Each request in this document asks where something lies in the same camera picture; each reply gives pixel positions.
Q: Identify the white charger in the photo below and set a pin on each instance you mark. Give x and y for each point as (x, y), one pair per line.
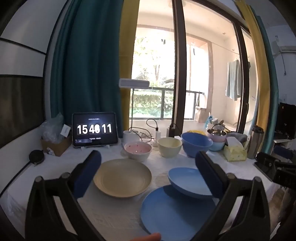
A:
(158, 134)

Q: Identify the pink dotted bowl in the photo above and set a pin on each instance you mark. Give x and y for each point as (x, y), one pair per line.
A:
(137, 149)

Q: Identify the blue plastic bag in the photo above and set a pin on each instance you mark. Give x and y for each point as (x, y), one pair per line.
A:
(208, 121)

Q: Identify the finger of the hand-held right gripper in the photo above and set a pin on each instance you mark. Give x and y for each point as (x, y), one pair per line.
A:
(266, 163)

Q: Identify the cardboard box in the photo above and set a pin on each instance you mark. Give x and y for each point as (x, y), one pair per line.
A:
(57, 146)

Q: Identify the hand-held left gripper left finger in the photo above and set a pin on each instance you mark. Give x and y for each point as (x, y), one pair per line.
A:
(89, 171)

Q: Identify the light blue steel-lined bowl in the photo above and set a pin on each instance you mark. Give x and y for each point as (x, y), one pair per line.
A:
(217, 146)

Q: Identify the cream bowl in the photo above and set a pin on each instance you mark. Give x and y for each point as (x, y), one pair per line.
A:
(170, 147)

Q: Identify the white air conditioner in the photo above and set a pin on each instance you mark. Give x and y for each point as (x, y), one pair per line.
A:
(285, 47)

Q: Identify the black round pouch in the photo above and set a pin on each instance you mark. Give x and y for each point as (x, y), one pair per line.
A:
(36, 157)

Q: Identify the person's left hand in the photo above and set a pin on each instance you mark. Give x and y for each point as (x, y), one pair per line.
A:
(148, 237)

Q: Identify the white desk lamp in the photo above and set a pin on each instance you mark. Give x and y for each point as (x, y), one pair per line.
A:
(134, 83)

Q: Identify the large blue bowl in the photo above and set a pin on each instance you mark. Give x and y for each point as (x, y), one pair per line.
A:
(196, 143)

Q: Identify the clear plastic bags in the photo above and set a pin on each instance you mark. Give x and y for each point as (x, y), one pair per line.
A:
(52, 127)

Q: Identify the tablet showing clock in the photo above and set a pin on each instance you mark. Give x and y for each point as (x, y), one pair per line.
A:
(94, 129)

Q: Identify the black monitor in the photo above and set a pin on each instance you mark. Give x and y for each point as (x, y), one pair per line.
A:
(288, 120)

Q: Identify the cream plate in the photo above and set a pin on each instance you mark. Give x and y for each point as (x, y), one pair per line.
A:
(122, 177)

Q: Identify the grey towel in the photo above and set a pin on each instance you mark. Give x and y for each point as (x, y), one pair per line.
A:
(238, 136)

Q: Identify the balcony railing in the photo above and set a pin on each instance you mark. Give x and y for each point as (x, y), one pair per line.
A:
(163, 102)

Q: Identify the dark sliding door frame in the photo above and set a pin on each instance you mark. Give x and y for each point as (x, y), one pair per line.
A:
(180, 58)

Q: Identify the hanging light blue towel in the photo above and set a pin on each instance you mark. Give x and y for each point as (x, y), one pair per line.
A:
(233, 78)

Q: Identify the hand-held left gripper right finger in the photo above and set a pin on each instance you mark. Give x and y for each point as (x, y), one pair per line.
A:
(208, 176)

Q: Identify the white power strip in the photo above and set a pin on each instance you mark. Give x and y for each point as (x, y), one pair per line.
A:
(148, 139)

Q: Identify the large blue plate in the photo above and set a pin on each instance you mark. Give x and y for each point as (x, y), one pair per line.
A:
(175, 215)

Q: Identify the steel thermos flask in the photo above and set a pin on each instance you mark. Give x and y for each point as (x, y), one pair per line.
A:
(255, 143)

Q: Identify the teal curtain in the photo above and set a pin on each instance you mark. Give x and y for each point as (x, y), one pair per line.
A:
(87, 58)
(270, 81)

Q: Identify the yellow wipes packet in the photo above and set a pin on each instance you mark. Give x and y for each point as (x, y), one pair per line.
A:
(196, 132)

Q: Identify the pink steel-lined bowl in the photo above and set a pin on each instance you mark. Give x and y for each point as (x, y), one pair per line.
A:
(216, 134)

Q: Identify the yellow tissue pack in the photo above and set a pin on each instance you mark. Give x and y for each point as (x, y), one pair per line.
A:
(234, 150)

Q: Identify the small deep blue plate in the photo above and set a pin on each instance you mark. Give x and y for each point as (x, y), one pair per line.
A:
(187, 182)

